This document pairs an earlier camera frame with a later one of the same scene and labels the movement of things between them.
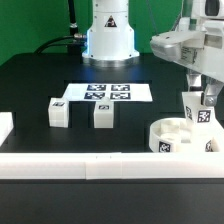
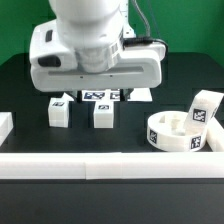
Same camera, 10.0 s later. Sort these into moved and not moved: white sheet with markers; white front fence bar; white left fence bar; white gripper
Moved: white gripper
Not moved: white sheet with markers; white front fence bar; white left fence bar
